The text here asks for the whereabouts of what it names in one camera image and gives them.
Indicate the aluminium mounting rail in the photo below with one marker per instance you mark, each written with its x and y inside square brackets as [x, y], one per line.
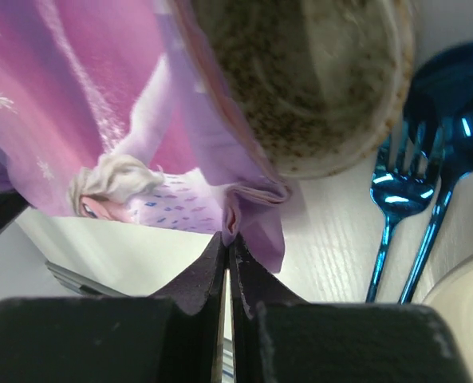
[81, 284]

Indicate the blue metallic spoon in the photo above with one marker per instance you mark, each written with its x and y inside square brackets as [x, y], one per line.
[441, 96]

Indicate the blue metallic fork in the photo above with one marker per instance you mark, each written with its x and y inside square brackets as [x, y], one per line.
[404, 186]

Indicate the white round plate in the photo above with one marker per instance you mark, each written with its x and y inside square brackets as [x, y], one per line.
[452, 298]

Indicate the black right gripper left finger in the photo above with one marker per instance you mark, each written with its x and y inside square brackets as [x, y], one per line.
[173, 335]

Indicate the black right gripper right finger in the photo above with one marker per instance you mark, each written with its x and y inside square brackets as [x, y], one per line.
[280, 337]

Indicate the beige speckled cup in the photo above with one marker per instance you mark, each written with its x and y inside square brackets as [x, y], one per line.
[316, 84]

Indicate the purple princess cloth placemat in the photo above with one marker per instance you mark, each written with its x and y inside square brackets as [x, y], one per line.
[118, 111]

